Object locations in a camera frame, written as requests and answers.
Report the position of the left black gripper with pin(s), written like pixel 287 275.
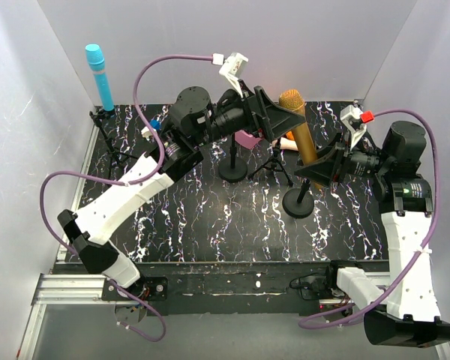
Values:
pixel 256 109

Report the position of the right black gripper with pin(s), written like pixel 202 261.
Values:
pixel 340 160

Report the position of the gold microphone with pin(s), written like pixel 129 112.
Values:
pixel 300 127

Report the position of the black tripod stand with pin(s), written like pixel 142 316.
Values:
pixel 273 164
pixel 117 158

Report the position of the round base shock-mount stand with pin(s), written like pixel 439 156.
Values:
pixel 232 169

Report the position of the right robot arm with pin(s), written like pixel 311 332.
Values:
pixel 406 313

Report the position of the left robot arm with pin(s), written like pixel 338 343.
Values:
pixel 191 122

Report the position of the right round base stand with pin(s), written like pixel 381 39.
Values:
pixel 299 202

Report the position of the orange microphone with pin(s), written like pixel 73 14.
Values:
pixel 289 136

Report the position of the beige microphone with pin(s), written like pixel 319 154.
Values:
pixel 287 144

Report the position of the pink microphone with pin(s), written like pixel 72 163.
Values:
pixel 246 140

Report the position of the white blue small microphone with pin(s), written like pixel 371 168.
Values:
pixel 155 126

